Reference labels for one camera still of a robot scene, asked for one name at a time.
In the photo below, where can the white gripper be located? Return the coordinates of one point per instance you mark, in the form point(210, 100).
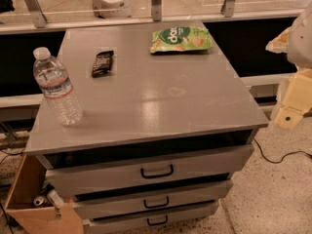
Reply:
point(301, 39)

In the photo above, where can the clear plastic water bottle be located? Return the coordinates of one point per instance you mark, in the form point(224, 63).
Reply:
point(53, 80)

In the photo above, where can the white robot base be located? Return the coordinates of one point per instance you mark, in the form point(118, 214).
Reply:
point(112, 8)

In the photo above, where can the white bottle in box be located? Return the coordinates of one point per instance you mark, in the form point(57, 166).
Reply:
point(55, 199)

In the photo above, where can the green chips bag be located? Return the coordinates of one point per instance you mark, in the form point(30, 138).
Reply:
point(181, 39)

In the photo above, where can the middle grey drawer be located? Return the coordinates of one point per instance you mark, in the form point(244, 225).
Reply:
point(152, 197)

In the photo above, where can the grey drawer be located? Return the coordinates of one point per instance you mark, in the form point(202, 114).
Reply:
point(152, 218)
point(152, 197)
point(144, 171)

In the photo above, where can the grey drawer cabinet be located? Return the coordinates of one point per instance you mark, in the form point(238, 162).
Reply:
point(149, 105)

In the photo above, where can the bottom grey drawer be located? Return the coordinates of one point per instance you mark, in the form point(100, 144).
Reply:
point(152, 218)

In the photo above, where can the top grey drawer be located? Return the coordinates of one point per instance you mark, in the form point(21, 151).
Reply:
point(144, 171)

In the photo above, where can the silver soda can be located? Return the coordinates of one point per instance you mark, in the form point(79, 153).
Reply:
point(40, 201)

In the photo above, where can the brown cardboard box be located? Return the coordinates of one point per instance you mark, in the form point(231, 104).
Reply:
point(43, 220)

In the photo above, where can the right metal rail post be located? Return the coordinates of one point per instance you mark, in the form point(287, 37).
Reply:
point(227, 8)

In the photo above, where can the metal rail post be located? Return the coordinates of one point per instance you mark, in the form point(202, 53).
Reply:
point(227, 8)
point(37, 16)
point(156, 10)

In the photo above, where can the middle metal rail post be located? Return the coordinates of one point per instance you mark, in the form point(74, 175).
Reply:
point(156, 10)

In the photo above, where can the left metal rail post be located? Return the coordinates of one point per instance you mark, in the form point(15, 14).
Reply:
point(37, 16)

